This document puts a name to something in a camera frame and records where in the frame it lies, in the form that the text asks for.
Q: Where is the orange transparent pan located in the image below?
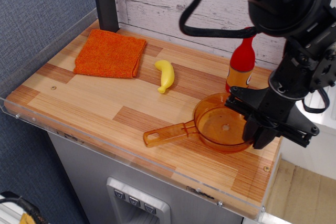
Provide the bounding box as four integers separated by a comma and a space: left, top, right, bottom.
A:
143, 93, 253, 153

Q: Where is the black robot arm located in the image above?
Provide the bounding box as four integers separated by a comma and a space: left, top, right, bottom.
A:
226, 0, 335, 150

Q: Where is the red hot sauce bottle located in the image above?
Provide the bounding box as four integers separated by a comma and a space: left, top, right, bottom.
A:
225, 35, 255, 92

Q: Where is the orange folded cloth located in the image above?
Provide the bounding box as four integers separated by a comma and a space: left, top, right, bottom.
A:
73, 29, 146, 78

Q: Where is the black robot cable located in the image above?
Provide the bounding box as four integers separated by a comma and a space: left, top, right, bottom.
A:
179, 0, 257, 38

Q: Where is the black braided cable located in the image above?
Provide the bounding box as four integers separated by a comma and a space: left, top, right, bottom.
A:
0, 196, 44, 224

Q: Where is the silver dispenser panel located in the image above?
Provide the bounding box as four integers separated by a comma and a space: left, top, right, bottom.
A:
106, 177, 171, 223

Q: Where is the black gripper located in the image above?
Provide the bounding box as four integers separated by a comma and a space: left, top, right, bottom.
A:
225, 73, 320, 149

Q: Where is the grey toy fridge cabinet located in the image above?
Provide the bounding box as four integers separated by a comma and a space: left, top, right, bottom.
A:
49, 133, 243, 223

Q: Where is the white toy sink unit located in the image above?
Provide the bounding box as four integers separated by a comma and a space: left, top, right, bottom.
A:
280, 87, 335, 179

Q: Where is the dark left vertical post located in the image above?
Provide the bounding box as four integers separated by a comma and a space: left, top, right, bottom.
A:
95, 0, 119, 32

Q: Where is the yellow toy banana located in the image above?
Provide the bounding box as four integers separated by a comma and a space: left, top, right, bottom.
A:
154, 60, 175, 94

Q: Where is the clear acrylic table guard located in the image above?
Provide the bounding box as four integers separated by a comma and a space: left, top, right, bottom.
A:
3, 14, 281, 219

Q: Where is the yellow object at corner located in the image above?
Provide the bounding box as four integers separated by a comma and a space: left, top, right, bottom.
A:
19, 213, 35, 224

